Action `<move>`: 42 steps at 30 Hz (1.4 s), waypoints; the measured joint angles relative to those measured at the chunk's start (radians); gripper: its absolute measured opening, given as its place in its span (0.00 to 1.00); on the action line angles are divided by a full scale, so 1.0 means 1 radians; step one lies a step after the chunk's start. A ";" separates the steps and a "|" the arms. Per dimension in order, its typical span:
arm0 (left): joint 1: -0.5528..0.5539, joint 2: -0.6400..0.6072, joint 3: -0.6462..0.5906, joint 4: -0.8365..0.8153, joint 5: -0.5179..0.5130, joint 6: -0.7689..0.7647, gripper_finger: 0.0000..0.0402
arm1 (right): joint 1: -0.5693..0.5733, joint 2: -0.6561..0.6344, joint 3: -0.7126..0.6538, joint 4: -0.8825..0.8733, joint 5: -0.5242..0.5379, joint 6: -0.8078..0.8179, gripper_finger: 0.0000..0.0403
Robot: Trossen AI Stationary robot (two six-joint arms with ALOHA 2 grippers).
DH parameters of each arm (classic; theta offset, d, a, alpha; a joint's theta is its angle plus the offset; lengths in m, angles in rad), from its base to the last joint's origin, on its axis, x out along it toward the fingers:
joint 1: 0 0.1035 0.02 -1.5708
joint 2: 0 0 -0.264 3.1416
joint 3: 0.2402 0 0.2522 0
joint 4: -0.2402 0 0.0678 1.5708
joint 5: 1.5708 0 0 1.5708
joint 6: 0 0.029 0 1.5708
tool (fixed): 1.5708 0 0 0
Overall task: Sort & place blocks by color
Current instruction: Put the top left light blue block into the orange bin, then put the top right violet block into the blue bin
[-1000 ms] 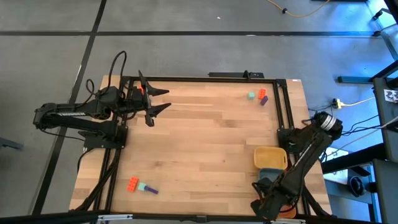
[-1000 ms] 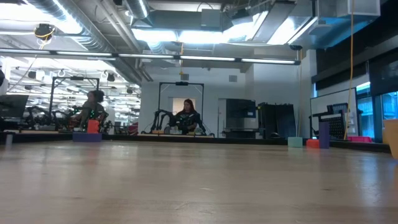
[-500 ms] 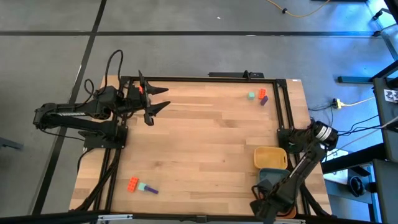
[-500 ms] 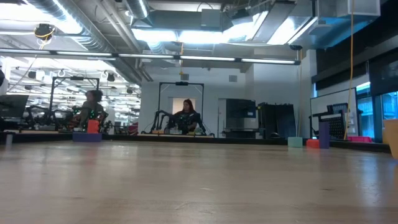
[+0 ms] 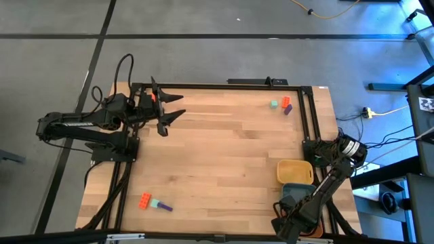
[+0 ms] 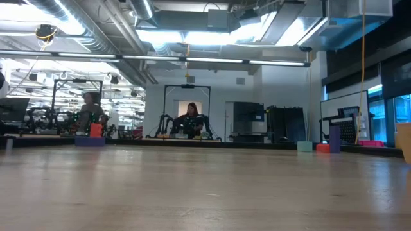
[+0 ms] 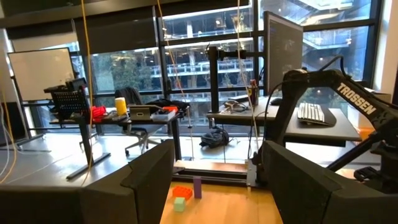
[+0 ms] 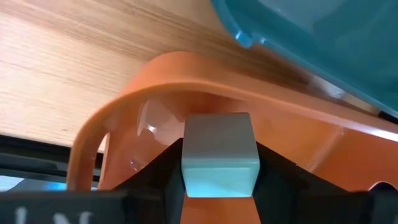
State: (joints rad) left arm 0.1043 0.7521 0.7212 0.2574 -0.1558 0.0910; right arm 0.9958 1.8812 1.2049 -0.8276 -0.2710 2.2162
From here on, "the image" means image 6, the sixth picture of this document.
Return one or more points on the mint green cube block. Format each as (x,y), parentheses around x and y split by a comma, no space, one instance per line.
(304,146)

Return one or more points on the orange studded toy brick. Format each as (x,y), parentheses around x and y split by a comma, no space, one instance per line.
(322,148)
(95,130)

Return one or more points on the purple rectangular block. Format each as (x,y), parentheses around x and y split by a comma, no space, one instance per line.
(335,139)
(90,142)

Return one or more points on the black background robot arm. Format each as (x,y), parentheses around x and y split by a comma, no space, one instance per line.
(159,126)
(32,122)
(208,125)

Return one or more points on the red background crate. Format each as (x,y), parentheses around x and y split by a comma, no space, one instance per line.
(137,132)

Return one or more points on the long LED light bar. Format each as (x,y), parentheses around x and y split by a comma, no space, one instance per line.
(151,58)

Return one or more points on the black standing panels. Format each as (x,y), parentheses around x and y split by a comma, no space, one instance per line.
(285,125)

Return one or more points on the dark grey ceiling box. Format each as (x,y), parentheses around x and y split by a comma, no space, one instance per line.
(217,20)

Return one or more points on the small black dome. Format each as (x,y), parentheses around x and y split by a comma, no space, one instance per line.
(305,49)

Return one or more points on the white whiteboard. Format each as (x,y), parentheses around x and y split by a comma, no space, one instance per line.
(330,104)

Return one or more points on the black pegboard cart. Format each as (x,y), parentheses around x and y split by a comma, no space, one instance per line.
(346,130)

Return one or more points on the pink plastic bin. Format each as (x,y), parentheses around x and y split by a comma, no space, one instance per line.
(370,143)

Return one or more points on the black computer monitor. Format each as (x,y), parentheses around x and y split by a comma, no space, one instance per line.
(13,109)

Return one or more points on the grey ceiling air unit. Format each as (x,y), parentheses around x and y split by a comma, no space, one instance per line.
(369,8)

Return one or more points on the yellow plastic bin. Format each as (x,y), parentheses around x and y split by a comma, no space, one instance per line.
(404,141)

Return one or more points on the black background station frame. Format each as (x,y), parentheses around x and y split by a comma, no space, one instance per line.
(187,86)
(78,81)

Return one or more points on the grey wall vent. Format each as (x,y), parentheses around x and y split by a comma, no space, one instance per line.
(190,79)
(240,81)

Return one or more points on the silver ventilation duct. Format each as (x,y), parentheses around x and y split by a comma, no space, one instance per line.
(93,43)

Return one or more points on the grey corner post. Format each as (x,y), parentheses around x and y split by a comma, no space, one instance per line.
(9,143)

